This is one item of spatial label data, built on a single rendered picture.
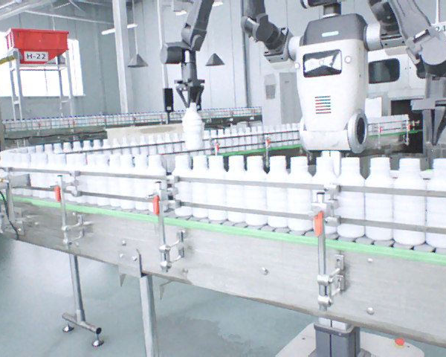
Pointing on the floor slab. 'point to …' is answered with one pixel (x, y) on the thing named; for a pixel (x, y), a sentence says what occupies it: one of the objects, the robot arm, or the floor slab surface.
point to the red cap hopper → (36, 59)
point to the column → (123, 57)
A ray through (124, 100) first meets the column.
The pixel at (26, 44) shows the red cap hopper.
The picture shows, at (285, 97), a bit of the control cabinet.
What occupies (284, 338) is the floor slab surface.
